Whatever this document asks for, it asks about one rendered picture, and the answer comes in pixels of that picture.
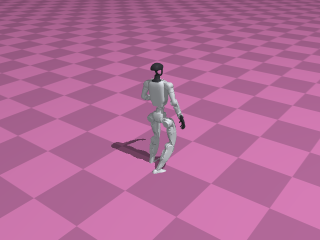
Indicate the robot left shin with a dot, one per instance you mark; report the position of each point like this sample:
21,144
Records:
153,148

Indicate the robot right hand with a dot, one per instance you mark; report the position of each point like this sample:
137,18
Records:
182,121

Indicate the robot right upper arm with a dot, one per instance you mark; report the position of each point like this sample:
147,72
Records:
170,89

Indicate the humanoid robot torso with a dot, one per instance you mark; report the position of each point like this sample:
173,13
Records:
159,97

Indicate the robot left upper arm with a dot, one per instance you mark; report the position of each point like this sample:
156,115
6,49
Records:
145,90

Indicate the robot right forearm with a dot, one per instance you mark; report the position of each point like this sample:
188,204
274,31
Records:
177,109

